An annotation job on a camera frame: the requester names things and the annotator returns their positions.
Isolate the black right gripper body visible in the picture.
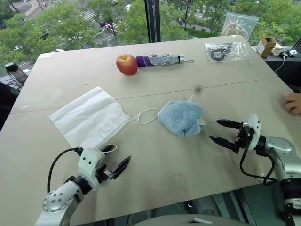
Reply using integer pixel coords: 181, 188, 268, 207
233, 122, 253, 155

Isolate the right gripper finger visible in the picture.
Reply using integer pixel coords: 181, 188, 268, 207
208, 135, 238, 152
216, 119, 243, 130

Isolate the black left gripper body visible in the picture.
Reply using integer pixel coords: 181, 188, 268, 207
95, 163, 119, 185

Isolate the clear flat plastic bag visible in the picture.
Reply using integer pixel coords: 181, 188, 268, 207
203, 42, 252, 64

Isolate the black item in plastic bag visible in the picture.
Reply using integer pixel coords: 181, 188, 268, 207
206, 43, 234, 63

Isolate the clear zip bag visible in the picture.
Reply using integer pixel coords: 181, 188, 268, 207
221, 11, 260, 41

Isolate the person's bare hand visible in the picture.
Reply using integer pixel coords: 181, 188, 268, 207
282, 92, 301, 116

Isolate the white face mask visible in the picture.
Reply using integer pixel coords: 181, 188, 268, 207
48, 86, 161, 154

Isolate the blue crumpled face mask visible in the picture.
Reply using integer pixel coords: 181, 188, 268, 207
158, 95, 207, 138

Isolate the black side desk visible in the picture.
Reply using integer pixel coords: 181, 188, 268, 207
262, 37, 301, 88

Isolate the red apple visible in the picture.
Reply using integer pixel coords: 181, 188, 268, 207
116, 53, 139, 76

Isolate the small cardboard box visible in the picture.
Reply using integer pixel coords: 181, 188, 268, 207
256, 35, 278, 58

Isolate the cream cloth pouch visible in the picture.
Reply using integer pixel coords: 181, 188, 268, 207
272, 43, 285, 57

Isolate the folded purple grey umbrella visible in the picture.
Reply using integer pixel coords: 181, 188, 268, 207
135, 54, 195, 68

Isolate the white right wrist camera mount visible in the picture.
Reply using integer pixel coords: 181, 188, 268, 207
243, 113, 261, 152

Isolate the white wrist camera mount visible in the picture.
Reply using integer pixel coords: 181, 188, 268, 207
243, 113, 261, 152
77, 147, 106, 190

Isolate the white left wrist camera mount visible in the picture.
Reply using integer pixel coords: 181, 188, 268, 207
77, 147, 106, 190

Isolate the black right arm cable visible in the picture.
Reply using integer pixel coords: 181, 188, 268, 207
239, 140, 278, 186

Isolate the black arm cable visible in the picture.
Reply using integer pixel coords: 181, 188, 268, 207
47, 147, 83, 194
239, 140, 278, 186

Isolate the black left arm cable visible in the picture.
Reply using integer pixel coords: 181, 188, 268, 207
47, 147, 83, 194

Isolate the thin white cable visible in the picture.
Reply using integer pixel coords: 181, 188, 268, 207
273, 54, 287, 74

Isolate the black window frame post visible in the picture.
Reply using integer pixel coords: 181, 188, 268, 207
143, 0, 162, 44

